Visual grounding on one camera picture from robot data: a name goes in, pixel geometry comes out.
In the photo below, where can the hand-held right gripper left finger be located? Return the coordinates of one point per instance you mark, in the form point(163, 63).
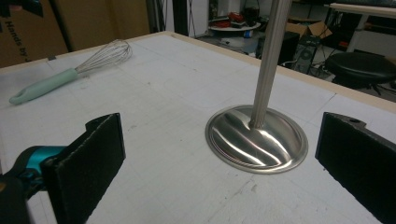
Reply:
point(84, 174)

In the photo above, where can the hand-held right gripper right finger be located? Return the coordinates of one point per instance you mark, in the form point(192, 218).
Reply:
point(361, 161)

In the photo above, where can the steel utensil stand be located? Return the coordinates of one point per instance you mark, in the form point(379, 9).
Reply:
point(258, 146)

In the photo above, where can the black round stool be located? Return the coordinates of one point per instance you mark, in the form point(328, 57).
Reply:
point(361, 67)

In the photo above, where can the white grid mat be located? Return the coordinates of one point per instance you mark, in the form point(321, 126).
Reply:
point(171, 93)

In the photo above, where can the black computer tower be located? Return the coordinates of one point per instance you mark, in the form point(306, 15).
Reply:
point(306, 54)

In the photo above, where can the open cardboard box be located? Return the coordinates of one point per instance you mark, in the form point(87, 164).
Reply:
point(306, 28)

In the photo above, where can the printed cardboard box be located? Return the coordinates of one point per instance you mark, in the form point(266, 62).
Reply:
point(28, 37)

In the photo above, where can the plain cardboard box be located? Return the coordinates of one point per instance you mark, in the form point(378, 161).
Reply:
point(106, 21)

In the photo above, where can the black basket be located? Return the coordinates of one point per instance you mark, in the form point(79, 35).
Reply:
point(251, 14)

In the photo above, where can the round white table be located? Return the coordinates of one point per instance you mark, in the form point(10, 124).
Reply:
point(233, 28)

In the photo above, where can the red item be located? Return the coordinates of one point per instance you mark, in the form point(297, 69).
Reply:
point(236, 16)

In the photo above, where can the white table frame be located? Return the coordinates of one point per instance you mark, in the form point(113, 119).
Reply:
point(364, 11)

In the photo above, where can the black frame post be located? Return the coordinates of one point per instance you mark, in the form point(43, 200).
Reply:
point(60, 25)

